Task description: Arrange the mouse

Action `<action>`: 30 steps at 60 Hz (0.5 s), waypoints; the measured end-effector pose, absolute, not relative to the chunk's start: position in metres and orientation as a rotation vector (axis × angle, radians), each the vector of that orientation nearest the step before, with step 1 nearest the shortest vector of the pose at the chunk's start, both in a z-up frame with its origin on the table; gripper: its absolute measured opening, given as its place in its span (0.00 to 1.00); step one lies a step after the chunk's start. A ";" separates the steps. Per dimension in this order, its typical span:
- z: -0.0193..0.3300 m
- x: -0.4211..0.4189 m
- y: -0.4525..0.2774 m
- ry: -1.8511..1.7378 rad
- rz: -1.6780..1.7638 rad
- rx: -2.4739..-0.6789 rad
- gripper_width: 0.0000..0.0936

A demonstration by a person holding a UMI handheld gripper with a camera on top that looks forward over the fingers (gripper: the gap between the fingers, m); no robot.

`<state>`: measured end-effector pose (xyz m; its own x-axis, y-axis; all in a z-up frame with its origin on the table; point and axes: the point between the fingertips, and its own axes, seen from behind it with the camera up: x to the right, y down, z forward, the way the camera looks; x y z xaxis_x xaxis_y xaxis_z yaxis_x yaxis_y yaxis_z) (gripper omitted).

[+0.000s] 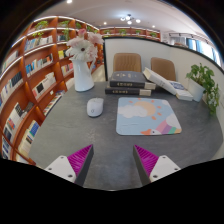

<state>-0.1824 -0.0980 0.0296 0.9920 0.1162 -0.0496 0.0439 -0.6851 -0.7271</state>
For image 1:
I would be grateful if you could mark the thick dark grey book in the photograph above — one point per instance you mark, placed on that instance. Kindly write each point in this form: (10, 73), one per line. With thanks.
(128, 78)

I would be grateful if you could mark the tan ribbed chair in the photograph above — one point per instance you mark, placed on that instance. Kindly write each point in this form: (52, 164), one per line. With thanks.
(164, 68)
(127, 62)

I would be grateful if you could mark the orange shelf unit with plants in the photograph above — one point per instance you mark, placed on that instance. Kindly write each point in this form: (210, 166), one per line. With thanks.
(130, 31)

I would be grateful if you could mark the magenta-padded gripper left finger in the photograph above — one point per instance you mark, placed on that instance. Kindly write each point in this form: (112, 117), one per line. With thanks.
(63, 166)

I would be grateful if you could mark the green plant in white pot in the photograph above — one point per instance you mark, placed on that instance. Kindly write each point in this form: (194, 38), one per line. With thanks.
(201, 78)

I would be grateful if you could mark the ceiling light cluster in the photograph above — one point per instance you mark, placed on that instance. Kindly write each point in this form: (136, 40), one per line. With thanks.
(129, 18)

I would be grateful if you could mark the white computer mouse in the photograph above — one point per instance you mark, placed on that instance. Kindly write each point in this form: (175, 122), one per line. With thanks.
(95, 107)

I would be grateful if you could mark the sun and cloud mouse pad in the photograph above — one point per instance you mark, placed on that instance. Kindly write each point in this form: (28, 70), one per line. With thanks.
(146, 116)

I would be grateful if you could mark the pink and white flowers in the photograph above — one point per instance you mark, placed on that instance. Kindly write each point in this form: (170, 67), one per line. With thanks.
(81, 48)

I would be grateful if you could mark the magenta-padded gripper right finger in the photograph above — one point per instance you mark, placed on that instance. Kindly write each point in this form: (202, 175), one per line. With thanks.
(161, 166)

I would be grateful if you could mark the thick white book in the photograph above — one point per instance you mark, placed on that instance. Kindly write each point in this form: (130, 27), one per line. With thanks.
(158, 80)

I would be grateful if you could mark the white and blue book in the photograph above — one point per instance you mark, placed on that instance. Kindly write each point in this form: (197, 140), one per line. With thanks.
(183, 93)

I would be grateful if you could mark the window with white curtains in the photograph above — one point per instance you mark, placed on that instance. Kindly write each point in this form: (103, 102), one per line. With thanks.
(206, 50)

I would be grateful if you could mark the orange curved bookshelf unit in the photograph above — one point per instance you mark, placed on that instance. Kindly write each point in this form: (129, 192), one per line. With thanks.
(30, 90)

